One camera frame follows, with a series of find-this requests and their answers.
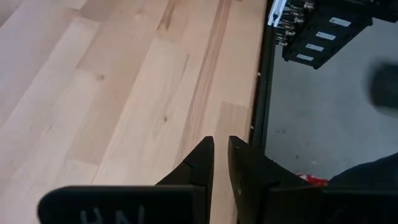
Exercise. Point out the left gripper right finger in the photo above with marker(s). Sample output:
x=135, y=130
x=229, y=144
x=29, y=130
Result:
x=280, y=199

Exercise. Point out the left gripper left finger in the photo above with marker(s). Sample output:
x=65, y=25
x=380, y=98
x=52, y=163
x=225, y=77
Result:
x=140, y=202

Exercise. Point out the small red object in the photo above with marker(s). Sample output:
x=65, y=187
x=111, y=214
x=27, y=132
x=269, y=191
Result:
x=312, y=179

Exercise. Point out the dark object at floor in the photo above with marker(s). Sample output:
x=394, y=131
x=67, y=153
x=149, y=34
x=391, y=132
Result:
x=367, y=172

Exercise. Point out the dark blurry round object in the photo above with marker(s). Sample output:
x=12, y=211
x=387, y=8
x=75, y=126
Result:
x=384, y=87

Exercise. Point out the black box white labels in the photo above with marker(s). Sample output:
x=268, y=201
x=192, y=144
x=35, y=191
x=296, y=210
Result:
x=323, y=34

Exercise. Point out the black aluminium table frame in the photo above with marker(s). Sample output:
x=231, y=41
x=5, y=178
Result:
x=262, y=93

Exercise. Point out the grey mounting rail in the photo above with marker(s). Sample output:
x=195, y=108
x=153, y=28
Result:
x=276, y=12

